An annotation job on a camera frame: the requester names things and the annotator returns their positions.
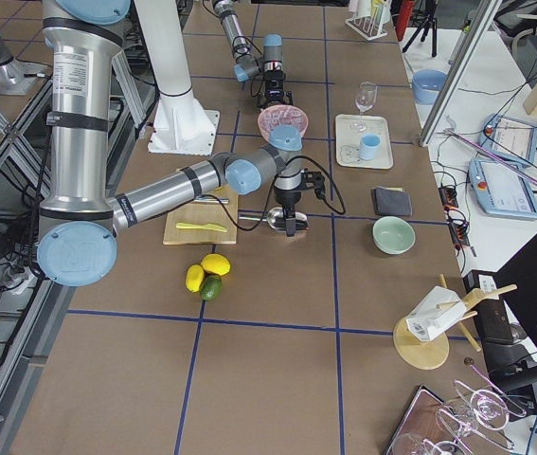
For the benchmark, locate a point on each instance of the cream bear tray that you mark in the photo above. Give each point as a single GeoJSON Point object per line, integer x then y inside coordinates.
{"type": "Point", "coordinates": [347, 142]}

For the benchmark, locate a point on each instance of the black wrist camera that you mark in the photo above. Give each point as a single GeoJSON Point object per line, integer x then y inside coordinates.
{"type": "Point", "coordinates": [314, 180]}

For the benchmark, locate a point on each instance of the black monitor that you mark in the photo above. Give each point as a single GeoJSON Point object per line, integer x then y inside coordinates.
{"type": "Point", "coordinates": [505, 366]}

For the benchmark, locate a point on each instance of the blue bowl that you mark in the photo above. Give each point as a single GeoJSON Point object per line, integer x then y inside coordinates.
{"type": "Point", "coordinates": [426, 85]}

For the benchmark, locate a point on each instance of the steel cylinder tool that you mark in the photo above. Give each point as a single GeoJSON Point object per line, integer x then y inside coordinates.
{"type": "Point", "coordinates": [211, 199]}

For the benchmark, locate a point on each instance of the pink bowl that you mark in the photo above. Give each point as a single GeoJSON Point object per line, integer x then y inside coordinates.
{"type": "Point", "coordinates": [282, 121]}

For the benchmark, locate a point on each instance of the dark tray with glasses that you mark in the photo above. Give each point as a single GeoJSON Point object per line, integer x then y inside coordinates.
{"type": "Point", "coordinates": [471, 422]}

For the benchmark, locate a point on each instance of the green bowl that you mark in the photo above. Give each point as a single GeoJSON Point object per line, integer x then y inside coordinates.
{"type": "Point", "coordinates": [393, 235]}

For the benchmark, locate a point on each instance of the light blue cup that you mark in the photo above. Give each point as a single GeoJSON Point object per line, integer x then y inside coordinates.
{"type": "Point", "coordinates": [369, 147]}

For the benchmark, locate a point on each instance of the white wire cup rack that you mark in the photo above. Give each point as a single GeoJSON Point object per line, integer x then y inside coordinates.
{"type": "Point", "coordinates": [368, 18]}

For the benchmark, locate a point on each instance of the wooden mug tree stand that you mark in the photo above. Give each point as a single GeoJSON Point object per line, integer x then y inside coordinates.
{"type": "Point", "coordinates": [433, 354]}

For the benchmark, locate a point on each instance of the aluminium frame post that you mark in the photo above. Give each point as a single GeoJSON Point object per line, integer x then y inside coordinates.
{"type": "Point", "coordinates": [482, 21]}

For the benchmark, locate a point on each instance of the near teach pendant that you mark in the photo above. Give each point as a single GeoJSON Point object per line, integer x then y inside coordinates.
{"type": "Point", "coordinates": [501, 191]}

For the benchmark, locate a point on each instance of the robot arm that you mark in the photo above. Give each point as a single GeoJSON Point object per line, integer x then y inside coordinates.
{"type": "Point", "coordinates": [252, 63]}
{"type": "Point", "coordinates": [78, 222]}

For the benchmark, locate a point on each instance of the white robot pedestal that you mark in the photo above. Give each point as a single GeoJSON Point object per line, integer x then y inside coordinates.
{"type": "Point", "coordinates": [181, 125]}

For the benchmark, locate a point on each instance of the far teach pendant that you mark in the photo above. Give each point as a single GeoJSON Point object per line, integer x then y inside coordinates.
{"type": "Point", "coordinates": [510, 138]}

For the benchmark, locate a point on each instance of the teach pendant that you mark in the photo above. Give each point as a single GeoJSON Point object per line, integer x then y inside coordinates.
{"type": "Point", "coordinates": [501, 191]}
{"type": "Point", "coordinates": [510, 138]}

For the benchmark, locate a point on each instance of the wooden cutting board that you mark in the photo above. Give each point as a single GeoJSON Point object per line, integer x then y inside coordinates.
{"type": "Point", "coordinates": [199, 213]}

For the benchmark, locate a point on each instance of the yellow plastic knife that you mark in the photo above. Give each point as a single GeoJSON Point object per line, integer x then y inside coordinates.
{"type": "Point", "coordinates": [207, 226]}

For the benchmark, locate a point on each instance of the black tripod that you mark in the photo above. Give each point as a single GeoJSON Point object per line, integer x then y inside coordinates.
{"type": "Point", "coordinates": [429, 23]}

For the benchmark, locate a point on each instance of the grey yellow cloth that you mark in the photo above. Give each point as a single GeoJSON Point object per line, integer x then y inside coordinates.
{"type": "Point", "coordinates": [391, 202]}

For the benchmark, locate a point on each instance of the red cylinder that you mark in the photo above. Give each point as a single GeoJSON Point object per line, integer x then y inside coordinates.
{"type": "Point", "coordinates": [405, 12]}

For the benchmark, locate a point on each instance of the clear ice cubes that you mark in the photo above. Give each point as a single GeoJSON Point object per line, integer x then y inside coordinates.
{"type": "Point", "coordinates": [282, 116]}

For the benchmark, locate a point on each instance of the yellow lemon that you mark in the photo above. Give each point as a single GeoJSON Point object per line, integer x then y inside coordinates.
{"type": "Point", "coordinates": [194, 278]}
{"type": "Point", "coordinates": [215, 263]}

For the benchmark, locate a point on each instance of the white carton on stand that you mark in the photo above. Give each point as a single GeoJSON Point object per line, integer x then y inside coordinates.
{"type": "Point", "coordinates": [438, 311]}

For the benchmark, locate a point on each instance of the clear wine glass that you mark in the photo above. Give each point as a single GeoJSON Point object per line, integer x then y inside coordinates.
{"type": "Point", "coordinates": [364, 101]}

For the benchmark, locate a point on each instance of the metal ice scoop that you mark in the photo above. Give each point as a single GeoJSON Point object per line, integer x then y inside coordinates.
{"type": "Point", "coordinates": [275, 219]}

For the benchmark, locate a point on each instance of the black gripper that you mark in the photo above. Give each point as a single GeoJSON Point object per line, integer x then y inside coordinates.
{"type": "Point", "coordinates": [274, 88]}
{"type": "Point", "coordinates": [286, 199]}

